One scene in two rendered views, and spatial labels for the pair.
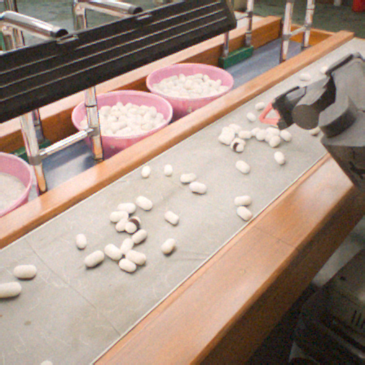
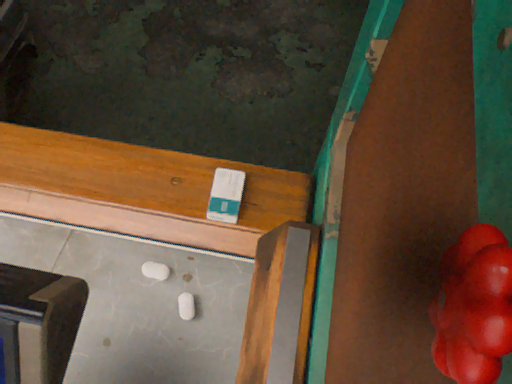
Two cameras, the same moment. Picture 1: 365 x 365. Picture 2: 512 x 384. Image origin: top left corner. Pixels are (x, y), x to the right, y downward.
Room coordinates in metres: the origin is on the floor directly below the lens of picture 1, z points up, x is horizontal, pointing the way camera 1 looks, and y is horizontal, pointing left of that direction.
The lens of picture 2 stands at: (0.43, 0.44, 1.39)
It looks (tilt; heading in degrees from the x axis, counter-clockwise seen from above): 61 degrees down; 242
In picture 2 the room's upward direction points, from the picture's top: 1 degrees counter-clockwise
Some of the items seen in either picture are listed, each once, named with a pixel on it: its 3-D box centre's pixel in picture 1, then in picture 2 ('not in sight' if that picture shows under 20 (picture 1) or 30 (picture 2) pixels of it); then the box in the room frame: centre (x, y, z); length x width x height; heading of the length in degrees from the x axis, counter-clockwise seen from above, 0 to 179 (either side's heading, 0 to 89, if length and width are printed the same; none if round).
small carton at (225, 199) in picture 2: not in sight; (226, 195); (0.22, 0.16, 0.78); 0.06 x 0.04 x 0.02; 49
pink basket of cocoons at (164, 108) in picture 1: (124, 127); not in sight; (1.06, 0.16, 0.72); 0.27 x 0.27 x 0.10
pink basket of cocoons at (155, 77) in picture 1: (189, 94); not in sight; (1.28, -0.02, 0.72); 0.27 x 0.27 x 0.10
